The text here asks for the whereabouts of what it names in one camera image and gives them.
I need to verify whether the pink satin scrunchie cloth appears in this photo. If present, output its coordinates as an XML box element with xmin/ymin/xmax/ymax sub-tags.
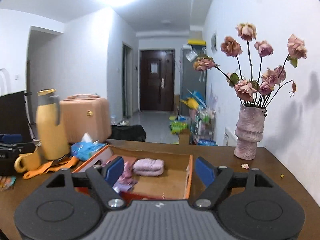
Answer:
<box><xmin>113</xmin><ymin>161</ymin><xmax>137</xmax><ymax>193</ymax></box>

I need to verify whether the lavender fluffy cloth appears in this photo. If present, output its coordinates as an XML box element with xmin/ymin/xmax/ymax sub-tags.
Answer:
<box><xmin>132</xmin><ymin>158</ymin><xmax>164</xmax><ymax>177</ymax></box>

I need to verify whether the yellow ceramic mug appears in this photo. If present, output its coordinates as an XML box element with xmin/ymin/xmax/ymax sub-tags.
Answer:
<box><xmin>14</xmin><ymin>150</ymin><xmax>41</xmax><ymax>173</ymax></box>

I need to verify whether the colourful snack packet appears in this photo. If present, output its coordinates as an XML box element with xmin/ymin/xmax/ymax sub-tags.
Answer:
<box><xmin>0</xmin><ymin>176</ymin><xmax>16</xmax><ymax>192</ymax></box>

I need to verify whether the black paper shopping bag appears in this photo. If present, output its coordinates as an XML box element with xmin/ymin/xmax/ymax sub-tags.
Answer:
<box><xmin>0</xmin><ymin>68</ymin><xmax>33</xmax><ymax>143</ymax></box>

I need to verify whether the fallen pink petal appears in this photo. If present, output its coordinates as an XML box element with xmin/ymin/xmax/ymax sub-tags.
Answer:
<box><xmin>241</xmin><ymin>164</ymin><xmax>249</xmax><ymax>170</ymax></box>

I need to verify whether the blue tissue pack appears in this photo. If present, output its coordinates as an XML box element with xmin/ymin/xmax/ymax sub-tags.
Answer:
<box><xmin>71</xmin><ymin>133</ymin><xmax>106</xmax><ymax>161</ymax></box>

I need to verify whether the yellow thermos jug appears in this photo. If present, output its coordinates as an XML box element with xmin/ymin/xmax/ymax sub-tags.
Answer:
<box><xmin>36</xmin><ymin>88</ymin><xmax>69</xmax><ymax>160</ymax></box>

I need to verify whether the red orange cardboard box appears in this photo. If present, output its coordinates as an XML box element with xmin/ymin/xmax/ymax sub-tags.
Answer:
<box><xmin>74</xmin><ymin>145</ymin><xmax>194</xmax><ymax>201</ymax></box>

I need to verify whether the black stool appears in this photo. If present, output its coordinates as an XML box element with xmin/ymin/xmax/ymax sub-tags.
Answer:
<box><xmin>109</xmin><ymin>125</ymin><xmax>146</xmax><ymax>142</ymax></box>

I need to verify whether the pink textured vase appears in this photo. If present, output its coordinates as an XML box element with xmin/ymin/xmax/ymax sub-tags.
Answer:
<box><xmin>234</xmin><ymin>105</ymin><xmax>266</xmax><ymax>160</ymax></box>

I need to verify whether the cluttered storage rack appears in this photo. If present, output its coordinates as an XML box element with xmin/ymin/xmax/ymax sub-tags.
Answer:
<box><xmin>181</xmin><ymin>90</ymin><xmax>217</xmax><ymax>146</ymax></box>

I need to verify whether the green toy basket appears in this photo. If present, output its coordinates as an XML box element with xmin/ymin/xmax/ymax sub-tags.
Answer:
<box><xmin>170</xmin><ymin>121</ymin><xmax>188</xmax><ymax>134</ymax></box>

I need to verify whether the peach hard-shell suitcase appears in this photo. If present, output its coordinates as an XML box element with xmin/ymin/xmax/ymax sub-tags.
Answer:
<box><xmin>60</xmin><ymin>94</ymin><xmax>112</xmax><ymax>144</ymax></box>

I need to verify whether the dried pink roses bouquet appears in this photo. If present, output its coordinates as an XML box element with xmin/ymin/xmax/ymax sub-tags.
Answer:
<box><xmin>192</xmin><ymin>23</ymin><xmax>308</xmax><ymax>110</ymax></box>

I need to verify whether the grey refrigerator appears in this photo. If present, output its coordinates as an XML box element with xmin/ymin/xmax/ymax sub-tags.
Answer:
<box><xmin>180</xmin><ymin>45</ymin><xmax>207</xmax><ymax>102</ymax></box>

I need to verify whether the dark brown entrance door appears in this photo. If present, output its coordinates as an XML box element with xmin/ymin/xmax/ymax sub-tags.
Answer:
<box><xmin>140</xmin><ymin>50</ymin><xmax>175</xmax><ymax>112</ymax></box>

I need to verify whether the yellow box atop fridge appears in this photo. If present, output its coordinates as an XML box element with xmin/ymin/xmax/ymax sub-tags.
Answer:
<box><xmin>188</xmin><ymin>39</ymin><xmax>206</xmax><ymax>46</ymax></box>

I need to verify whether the orange strap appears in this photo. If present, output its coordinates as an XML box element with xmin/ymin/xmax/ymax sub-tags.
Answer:
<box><xmin>23</xmin><ymin>155</ymin><xmax>80</xmax><ymax>180</ymax></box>

